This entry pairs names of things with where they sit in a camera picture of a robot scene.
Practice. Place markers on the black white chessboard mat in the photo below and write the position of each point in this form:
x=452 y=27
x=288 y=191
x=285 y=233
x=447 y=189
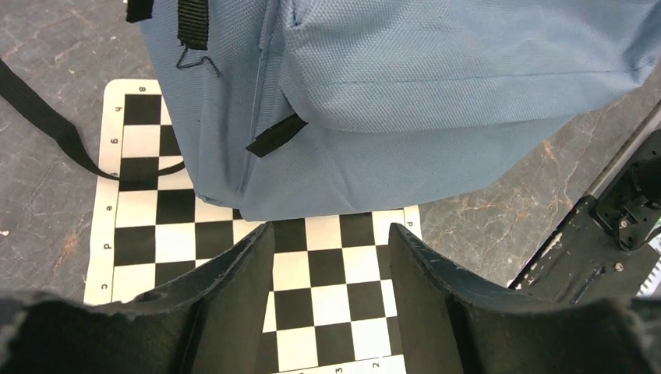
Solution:
x=331 y=306

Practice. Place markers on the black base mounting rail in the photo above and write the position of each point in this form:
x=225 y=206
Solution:
x=608 y=244

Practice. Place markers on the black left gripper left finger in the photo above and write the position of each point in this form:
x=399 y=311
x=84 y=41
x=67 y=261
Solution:
x=208 y=320

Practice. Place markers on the blue grey backpack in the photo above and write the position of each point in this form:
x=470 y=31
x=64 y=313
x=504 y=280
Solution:
x=291 y=109

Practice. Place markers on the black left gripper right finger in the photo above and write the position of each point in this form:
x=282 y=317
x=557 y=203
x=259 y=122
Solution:
x=451 y=320

